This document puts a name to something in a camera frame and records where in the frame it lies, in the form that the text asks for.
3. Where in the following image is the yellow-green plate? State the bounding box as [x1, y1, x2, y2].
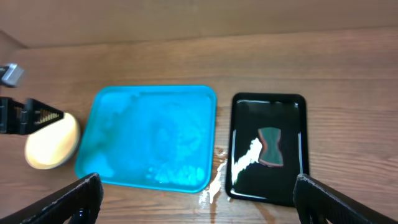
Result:
[24, 113, 81, 170]

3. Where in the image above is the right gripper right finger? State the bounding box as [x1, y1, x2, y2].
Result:
[294, 174, 397, 224]

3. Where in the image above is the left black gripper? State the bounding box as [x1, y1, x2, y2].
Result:
[1, 97, 65, 135]

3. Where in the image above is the grey pink sponge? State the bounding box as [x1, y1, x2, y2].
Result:
[258, 128, 284, 167]

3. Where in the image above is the black rectangular tray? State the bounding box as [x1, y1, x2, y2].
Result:
[225, 93, 310, 207]

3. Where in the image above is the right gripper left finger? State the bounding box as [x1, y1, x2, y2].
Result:
[1, 173, 104, 224]

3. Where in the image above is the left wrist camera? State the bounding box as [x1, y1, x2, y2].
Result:
[1, 63, 24, 88]

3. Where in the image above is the teal plastic serving tray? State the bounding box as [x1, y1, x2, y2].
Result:
[75, 85, 216, 193]

